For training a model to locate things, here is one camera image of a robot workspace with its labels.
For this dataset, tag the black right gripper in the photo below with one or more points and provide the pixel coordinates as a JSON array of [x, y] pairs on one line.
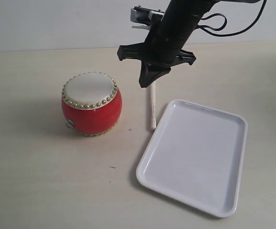
[[161, 50]]

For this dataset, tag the white wooden drumstick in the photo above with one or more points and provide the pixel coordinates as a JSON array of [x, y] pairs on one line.
[[153, 119]]

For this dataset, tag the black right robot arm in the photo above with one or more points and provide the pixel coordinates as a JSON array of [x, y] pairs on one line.
[[190, 11]]

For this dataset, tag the small red drum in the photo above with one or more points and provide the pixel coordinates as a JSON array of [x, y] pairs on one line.
[[91, 103]]

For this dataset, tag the white plastic tray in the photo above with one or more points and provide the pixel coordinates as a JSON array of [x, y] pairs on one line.
[[195, 156]]

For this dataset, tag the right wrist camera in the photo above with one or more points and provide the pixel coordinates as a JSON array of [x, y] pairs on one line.
[[144, 17]]

